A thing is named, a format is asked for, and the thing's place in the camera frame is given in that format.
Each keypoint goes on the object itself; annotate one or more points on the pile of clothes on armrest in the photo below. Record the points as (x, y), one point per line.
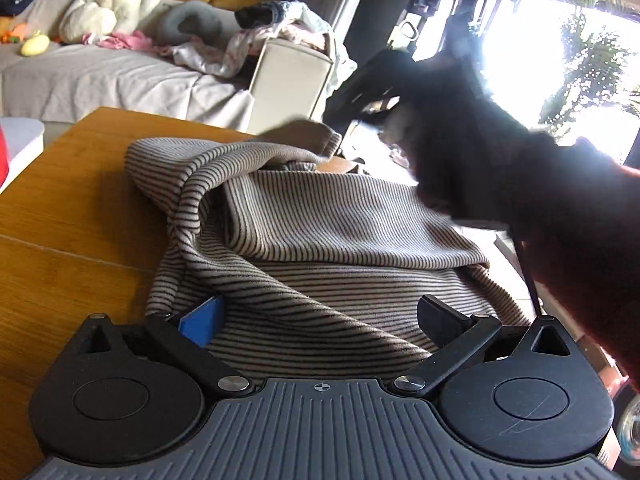
(290, 20)

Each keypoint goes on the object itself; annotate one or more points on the gloved right hand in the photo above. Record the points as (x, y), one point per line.
(479, 165)

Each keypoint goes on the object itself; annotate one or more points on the white plush duck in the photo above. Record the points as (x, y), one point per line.
(102, 17)

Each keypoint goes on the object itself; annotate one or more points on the beige sofa with grey cover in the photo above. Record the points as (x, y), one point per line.
(250, 80)

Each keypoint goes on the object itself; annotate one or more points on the yellow oval plush toy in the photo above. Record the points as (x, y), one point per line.
(35, 45)

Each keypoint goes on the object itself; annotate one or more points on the striped knit garment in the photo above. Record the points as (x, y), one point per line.
(320, 273)

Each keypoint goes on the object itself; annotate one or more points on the red-sleeved right forearm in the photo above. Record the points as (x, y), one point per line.
(585, 239)

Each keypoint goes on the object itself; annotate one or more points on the pink cloth on sofa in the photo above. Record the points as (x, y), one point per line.
(136, 41)

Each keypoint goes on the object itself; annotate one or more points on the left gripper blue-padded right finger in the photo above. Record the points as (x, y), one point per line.
(461, 340)

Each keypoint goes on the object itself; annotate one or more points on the tall bamboo plant white pot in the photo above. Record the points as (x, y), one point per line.
(594, 62)

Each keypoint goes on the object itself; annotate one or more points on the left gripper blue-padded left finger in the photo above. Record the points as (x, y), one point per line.
(183, 338)

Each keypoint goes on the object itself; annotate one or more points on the grey neck pillow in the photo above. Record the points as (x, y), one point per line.
(190, 21)

